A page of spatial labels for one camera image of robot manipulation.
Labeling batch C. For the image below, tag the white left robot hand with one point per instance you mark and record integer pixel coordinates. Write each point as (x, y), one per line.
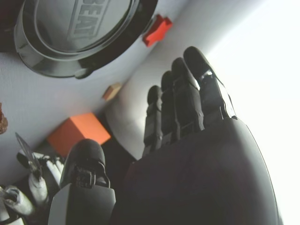
(199, 175)

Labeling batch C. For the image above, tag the brown food piece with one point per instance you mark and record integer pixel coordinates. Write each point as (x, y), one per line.
(2, 119)

